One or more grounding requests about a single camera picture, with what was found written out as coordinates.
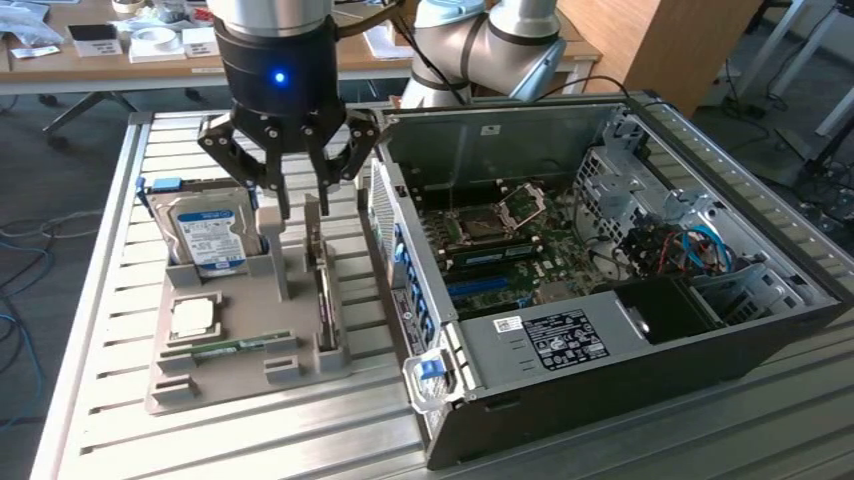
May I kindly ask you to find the wooden cabinet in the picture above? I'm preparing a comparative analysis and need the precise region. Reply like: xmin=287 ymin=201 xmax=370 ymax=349
xmin=557 ymin=0 xmax=766 ymax=117

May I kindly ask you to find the blue case latch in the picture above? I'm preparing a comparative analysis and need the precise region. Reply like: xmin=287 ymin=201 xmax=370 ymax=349
xmin=413 ymin=357 xmax=446 ymax=384

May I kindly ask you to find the open black PC case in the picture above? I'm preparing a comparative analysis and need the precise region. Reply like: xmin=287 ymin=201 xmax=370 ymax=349
xmin=353 ymin=88 xmax=854 ymax=471

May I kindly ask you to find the white floor cable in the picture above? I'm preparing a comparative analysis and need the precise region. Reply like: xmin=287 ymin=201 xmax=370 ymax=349
xmin=0 ymin=209 xmax=103 ymax=239

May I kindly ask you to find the plain white box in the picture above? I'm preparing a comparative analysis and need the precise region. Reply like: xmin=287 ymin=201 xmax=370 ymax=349
xmin=181 ymin=27 xmax=225 ymax=58

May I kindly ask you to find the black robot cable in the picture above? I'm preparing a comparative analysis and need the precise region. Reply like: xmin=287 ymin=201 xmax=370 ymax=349
xmin=391 ymin=0 xmax=473 ymax=107

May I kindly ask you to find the green motherboard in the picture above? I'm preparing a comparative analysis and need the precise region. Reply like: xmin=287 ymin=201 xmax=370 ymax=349
xmin=419 ymin=199 xmax=636 ymax=321

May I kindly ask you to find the clear plastic bag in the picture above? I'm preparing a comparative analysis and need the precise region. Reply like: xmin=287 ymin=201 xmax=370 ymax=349
xmin=0 ymin=0 xmax=66 ymax=49

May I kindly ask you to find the large white tape roll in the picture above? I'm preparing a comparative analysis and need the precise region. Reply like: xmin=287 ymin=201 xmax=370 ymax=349
xmin=131 ymin=27 xmax=183 ymax=54

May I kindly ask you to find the wooden desk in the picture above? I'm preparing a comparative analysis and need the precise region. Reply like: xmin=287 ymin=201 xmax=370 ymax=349
xmin=0 ymin=0 xmax=602 ymax=97

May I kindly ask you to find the grey power supply unit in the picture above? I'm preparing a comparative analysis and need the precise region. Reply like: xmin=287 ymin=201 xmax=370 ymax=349
xmin=457 ymin=292 xmax=650 ymax=392

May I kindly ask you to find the white box with black face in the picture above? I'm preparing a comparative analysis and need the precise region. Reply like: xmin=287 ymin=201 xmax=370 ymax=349
xmin=68 ymin=23 xmax=125 ymax=58

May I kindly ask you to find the grey plastic parts rack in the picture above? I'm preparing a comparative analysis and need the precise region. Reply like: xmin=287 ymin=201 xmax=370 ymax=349
xmin=145 ymin=192 xmax=355 ymax=416

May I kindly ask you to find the blue data wire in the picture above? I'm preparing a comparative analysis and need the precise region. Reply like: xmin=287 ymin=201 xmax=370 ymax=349
xmin=666 ymin=226 xmax=736 ymax=275

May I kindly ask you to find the black cable behind case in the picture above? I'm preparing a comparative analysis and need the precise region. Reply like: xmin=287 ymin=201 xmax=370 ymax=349
xmin=566 ymin=74 xmax=670 ymax=109

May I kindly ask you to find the silver metal disk bay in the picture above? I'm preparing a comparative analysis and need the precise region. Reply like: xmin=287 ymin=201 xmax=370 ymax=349
xmin=689 ymin=263 xmax=808 ymax=327

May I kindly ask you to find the silver CPU chip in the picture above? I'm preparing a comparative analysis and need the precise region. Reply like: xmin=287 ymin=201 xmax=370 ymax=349
xmin=170 ymin=298 xmax=219 ymax=339

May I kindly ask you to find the green RAM stick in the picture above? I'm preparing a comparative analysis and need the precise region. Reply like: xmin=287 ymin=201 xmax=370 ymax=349
xmin=159 ymin=329 xmax=295 ymax=359

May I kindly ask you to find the CPU socket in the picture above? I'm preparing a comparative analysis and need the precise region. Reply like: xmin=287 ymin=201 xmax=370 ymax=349
xmin=451 ymin=207 xmax=517 ymax=242

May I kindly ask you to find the flat white tape base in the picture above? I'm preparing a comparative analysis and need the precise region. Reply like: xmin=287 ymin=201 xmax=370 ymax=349
xmin=127 ymin=47 xmax=189 ymax=64

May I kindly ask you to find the graphics card with fan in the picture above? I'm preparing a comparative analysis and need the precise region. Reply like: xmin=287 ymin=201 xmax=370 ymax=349
xmin=303 ymin=193 xmax=343 ymax=354

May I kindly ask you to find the RAM stick with label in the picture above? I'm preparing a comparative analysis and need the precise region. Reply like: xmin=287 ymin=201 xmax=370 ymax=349
xmin=453 ymin=243 xmax=539 ymax=269

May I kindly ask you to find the blue expansion slot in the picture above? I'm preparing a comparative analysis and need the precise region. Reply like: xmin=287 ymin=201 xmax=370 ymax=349
xmin=446 ymin=277 xmax=513 ymax=300

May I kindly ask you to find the metal socket cover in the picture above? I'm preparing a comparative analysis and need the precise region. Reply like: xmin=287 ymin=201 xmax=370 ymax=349
xmin=497 ymin=182 xmax=553 ymax=234

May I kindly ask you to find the stack of white papers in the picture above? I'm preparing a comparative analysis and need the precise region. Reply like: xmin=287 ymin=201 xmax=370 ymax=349
xmin=359 ymin=22 xmax=417 ymax=61

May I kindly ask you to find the white desk frame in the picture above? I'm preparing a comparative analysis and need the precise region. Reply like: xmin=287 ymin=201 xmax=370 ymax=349
xmin=746 ymin=0 xmax=854 ymax=137

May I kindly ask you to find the hard disk with blue label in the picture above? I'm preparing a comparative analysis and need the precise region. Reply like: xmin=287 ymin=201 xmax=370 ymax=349
xmin=137 ymin=174 xmax=269 ymax=279

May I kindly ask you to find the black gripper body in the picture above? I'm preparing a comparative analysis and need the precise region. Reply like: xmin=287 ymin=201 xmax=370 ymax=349
xmin=214 ymin=20 xmax=350 ymax=152

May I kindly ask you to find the blue floor cable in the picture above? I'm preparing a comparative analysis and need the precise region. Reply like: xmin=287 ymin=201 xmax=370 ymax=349
xmin=0 ymin=229 xmax=56 ymax=431

